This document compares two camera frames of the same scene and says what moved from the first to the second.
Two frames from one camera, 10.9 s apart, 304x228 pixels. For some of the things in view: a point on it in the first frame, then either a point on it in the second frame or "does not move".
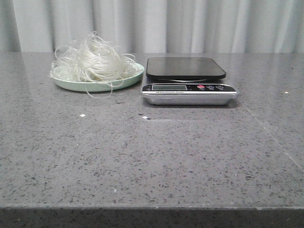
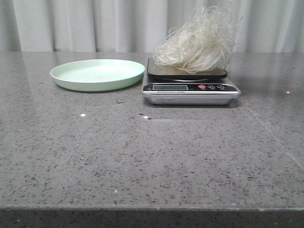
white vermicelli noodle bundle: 94,61 -> 204,43
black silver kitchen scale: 181,84 does not move
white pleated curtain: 155,26 does not move
